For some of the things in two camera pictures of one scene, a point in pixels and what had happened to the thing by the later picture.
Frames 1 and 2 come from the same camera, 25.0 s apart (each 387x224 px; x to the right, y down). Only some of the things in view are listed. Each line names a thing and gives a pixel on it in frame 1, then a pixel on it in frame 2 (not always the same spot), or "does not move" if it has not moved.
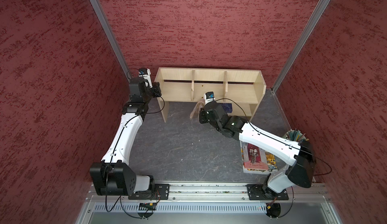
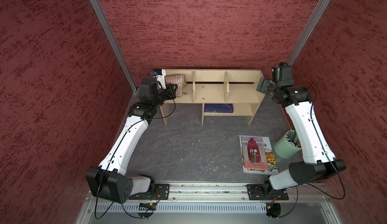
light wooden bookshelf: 241,89 does not move
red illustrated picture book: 256,160 does not move
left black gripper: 155,86 → 171,89
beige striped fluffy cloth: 196,111 → 180,80
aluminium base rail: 212,204 does not move
